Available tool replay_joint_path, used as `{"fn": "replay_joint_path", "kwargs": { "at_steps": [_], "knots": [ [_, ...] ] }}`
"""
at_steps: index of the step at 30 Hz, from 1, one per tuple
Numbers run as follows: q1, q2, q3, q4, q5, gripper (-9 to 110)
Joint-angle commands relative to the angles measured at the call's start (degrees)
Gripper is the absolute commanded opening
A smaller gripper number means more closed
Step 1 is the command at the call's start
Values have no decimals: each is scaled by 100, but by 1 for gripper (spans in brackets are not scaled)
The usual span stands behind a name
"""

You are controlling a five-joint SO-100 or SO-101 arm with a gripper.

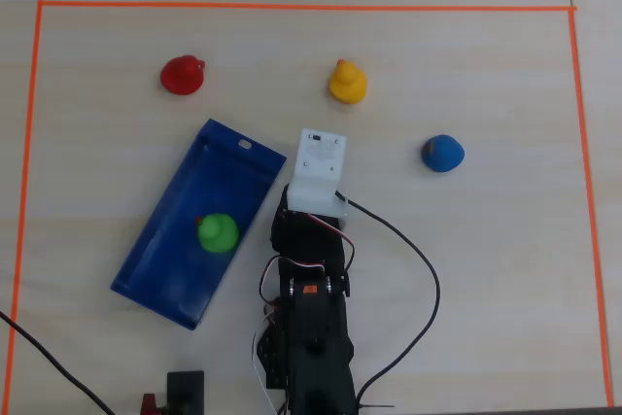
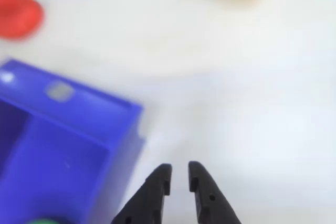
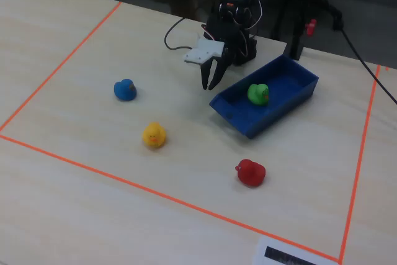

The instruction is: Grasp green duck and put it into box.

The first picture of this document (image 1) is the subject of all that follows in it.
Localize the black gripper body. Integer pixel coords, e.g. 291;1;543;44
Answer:
270;184;351;261

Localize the green rubber duck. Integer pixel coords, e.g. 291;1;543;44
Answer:
195;213;240;255

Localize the blue plastic box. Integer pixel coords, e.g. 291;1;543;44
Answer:
110;118;288;331

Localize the yellow rubber duck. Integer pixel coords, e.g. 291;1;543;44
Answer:
328;58;367;105

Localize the blue rubber duck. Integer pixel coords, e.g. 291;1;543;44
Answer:
420;134;466;173

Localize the red rubber duck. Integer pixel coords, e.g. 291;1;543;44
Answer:
159;54;207;97

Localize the orange tape strip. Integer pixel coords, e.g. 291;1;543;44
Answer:
5;0;44;415
567;7;614;410

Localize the red white servo wire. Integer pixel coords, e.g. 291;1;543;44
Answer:
259;210;357;307

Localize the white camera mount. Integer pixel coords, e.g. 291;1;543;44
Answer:
286;127;349;229

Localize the black camera cable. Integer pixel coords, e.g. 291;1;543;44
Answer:
333;193;442;409

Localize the black clamp red handle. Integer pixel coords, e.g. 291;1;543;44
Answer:
140;369;205;415

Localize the thin black cable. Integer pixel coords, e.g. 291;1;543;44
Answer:
0;310;118;415

